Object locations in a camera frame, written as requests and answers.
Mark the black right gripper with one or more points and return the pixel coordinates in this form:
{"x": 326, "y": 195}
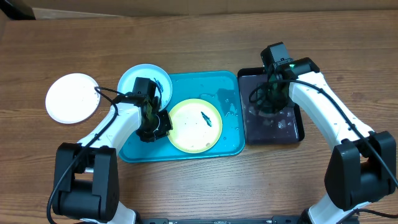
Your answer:
{"x": 264, "y": 104}

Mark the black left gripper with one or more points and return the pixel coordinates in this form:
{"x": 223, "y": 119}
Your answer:
{"x": 166, "y": 125}

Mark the light blue plate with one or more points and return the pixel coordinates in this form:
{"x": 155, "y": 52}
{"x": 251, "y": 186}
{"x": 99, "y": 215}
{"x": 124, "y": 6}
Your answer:
{"x": 154, "y": 73}

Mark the yellow plate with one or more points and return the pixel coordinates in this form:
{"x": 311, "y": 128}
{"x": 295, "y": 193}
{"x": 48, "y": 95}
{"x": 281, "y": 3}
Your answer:
{"x": 196, "y": 126}

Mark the white plate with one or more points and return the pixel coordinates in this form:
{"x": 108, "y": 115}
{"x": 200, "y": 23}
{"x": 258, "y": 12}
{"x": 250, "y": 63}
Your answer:
{"x": 72, "y": 98}

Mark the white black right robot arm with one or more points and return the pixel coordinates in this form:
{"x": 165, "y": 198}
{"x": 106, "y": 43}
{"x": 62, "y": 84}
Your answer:
{"x": 362, "y": 166}

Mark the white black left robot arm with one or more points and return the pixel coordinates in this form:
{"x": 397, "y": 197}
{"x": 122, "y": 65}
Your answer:
{"x": 86, "y": 179}

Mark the black plastic tray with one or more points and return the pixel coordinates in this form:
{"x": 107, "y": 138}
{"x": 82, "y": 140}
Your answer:
{"x": 284, "y": 127}

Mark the teal plastic tray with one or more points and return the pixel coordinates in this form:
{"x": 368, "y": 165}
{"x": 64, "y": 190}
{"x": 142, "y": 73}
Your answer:
{"x": 220, "y": 88}

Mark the brown cardboard backdrop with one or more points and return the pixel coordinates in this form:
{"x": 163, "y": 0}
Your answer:
{"x": 24, "y": 9}

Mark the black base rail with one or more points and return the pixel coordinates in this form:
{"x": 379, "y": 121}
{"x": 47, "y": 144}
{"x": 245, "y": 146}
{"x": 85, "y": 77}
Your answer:
{"x": 295, "y": 219}

